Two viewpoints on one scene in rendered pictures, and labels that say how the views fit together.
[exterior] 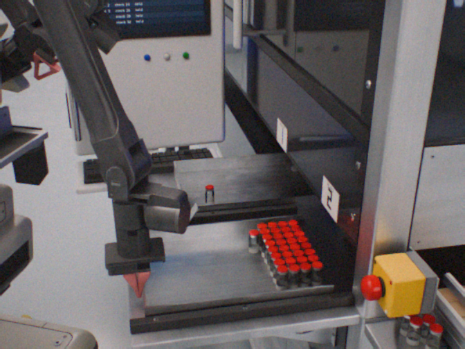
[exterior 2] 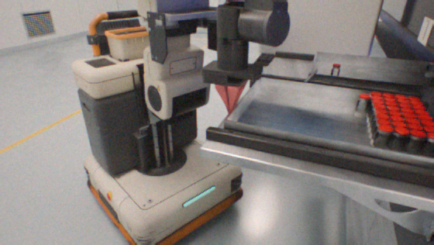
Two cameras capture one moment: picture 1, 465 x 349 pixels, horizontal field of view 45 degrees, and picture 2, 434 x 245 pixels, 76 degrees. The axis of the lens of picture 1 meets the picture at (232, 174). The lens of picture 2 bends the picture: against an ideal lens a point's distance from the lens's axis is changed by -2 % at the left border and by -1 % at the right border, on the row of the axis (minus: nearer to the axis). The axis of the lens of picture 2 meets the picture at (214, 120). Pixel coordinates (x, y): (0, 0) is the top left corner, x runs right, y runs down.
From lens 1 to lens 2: 0.56 m
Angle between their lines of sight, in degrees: 30
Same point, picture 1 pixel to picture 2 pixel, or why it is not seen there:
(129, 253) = (222, 64)
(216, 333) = (284, 165)
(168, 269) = (270, 108)
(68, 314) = not seen: hidden behind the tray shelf
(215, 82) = (372, 11)
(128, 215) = (225, 20)
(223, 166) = (357, 63)
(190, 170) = (328, 62)
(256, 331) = (328, 179)
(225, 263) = (325, 117)
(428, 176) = not seen: outside the picture
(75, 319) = not seen: hidden behind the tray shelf
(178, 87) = (339, 12)
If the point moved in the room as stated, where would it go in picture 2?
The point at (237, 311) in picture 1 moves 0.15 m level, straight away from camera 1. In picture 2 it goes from (315, 151) to (337, 116)
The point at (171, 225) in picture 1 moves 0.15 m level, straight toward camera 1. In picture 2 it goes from (259, 29) to (212, 51)
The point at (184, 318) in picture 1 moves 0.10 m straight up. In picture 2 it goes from (256, 139) to (261, 83)
